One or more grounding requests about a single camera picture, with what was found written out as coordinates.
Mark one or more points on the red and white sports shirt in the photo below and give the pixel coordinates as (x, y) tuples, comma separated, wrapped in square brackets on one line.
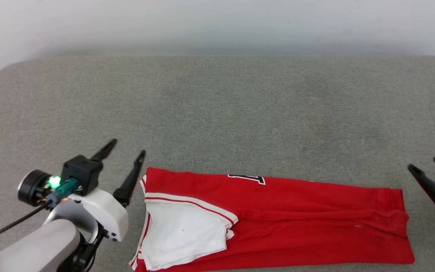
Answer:
[(296, 219)]

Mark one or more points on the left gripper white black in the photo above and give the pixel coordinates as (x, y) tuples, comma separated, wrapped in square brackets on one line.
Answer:
[(106, 213)]

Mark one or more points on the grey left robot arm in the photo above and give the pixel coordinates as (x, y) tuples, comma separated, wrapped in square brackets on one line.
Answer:
[(32, 245)]

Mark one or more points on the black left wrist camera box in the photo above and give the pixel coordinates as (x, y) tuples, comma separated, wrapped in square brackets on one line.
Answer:
[(81, 172)]

